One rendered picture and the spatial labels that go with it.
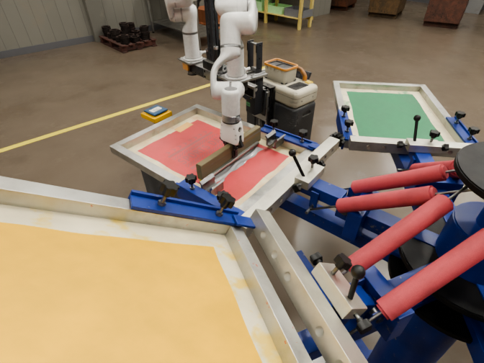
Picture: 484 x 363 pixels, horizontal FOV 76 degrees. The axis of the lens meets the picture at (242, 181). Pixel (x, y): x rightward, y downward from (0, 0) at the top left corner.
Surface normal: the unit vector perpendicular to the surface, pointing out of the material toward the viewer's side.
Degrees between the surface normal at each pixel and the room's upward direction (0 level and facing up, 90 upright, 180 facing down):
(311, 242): 0
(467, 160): 0
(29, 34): 90
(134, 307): 32
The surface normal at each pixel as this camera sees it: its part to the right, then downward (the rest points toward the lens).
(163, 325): 0.48, -0.79
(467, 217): -0.01, -0.78
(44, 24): 0.65, 0.47
